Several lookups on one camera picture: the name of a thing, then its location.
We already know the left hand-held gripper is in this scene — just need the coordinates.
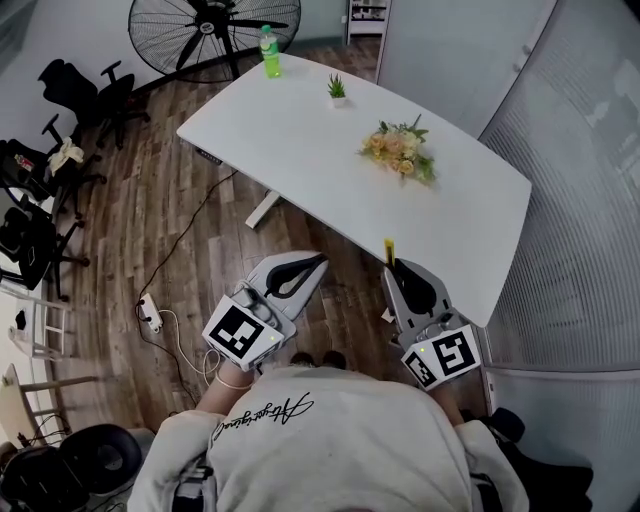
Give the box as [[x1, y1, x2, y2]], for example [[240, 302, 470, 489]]
[[201, 250, 330, 373]]

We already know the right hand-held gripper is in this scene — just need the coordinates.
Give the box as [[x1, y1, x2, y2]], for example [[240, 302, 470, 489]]
[[381, 257, 483, 392]]

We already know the person's left forearm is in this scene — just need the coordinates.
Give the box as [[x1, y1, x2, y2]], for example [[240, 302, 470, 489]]
[[197, 362, 256, 416]]

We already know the person's right forearm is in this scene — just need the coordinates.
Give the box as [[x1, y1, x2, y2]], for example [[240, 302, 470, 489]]
[[427, 382, 466, 429]]

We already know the white desk leg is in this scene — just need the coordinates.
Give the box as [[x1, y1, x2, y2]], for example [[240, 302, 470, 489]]
[[244, 189, 286, 230]]

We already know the yellow flower bouquet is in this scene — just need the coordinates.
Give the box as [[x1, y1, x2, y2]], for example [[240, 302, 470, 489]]
[[357, 114, 437, 189]]

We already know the white power strip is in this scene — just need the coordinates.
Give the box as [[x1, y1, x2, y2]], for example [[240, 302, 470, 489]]
[[138, 293, 164, 334]]

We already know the cream sweatshirt with script print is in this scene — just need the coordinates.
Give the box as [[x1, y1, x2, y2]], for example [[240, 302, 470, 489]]
[[128, 364, 529, 512]]

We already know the small potted green plant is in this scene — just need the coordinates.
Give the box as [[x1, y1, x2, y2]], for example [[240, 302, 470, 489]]
[[327, 73, 350, 109]]

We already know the green soda bottle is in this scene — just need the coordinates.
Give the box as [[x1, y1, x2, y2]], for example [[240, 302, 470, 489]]
[[258, 24, 284, 80]]

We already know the white step stool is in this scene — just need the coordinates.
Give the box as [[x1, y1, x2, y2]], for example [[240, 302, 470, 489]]
[[7, 294, 76, 361]]

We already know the crumpled cream cloth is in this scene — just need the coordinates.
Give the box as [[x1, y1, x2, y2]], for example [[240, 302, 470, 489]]
[[48, 137, 85, 176]]

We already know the large black floor fan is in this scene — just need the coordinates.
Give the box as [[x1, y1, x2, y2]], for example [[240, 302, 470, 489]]
[[128, 0, 303, 84]]

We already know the black round seat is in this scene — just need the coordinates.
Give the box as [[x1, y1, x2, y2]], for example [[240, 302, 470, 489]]
[[62, 423, 144, 496]]

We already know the white shelf unit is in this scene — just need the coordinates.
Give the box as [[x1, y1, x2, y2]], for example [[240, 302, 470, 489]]
[[349, 0, 389, 36]]

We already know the light wooden chair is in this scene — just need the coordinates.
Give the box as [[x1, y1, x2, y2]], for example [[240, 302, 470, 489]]
[[0, 362, 101, 449]]

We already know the long black floor cable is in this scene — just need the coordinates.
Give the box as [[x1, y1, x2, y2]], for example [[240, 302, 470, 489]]
[[134, 169, 239, 306]]

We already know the thin pale bracelet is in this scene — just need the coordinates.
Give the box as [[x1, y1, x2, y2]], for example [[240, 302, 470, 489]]
[[214, 369, 254, 390]]

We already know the white power cable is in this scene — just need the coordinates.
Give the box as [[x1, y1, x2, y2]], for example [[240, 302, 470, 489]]
[[157, 308, 224, 389]]

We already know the black padded chair with cables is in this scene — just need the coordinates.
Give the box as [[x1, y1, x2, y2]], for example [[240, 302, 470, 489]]
[[0, 444, 91, 512]]

